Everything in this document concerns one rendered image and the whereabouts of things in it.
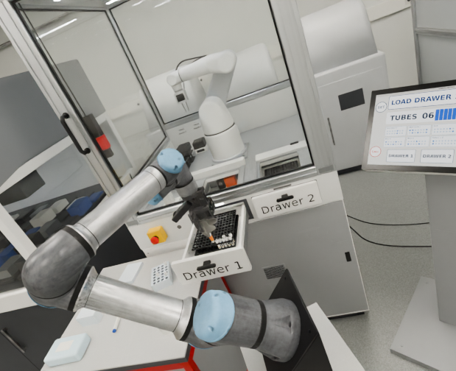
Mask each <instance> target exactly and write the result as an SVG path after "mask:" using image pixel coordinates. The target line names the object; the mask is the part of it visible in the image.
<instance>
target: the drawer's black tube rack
mask: <svg viewBox="0 0 456 371"><path fill-rule="evenodd" d="M213 217H214V218H215V219H217V222H216V223H215V224H213V225H214V226H215V227H216V229H215V230H213V231H211V235H212V237H213V238H214V241H215V240H216V239H222V235H225V237H229V233H231V234H232V237H233V238H234V241H235V242H234V246H232V244H231V246H230V247H229V246H227V247H225V245H224V248H222V247H221V248H220V249H219V247H218V246H217V245H216V246H213V247H207V248H203V249H200V250H196V251H195V254H194V256H198V255H203V254H207V253H210V252H216V251H220V250H225V249H228V248H232V247H235V246H236V237H237V228H238V221H239V215H238V214H237V215H236V209H235V210H232V211H227V212H224V213H219V214H216V215H214V216H213ZM232 237H231V238H232ZM207 243H211V244H212V241H211V239H210V238H209V237H207V236H205V235H203V234H202V233H201V232H199V230H197V233H196V236H195V239H194V243H193V246H195V247H196V246H199V245H202V244H207Z"/></svg>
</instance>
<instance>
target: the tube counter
mask: <svg viewBox="0 0 456 371"><path fill-rule="evenodd" d="M453 120H456V107H445V108H436V109H427V110H422V114H421V122H428V121H453Z"/></svg>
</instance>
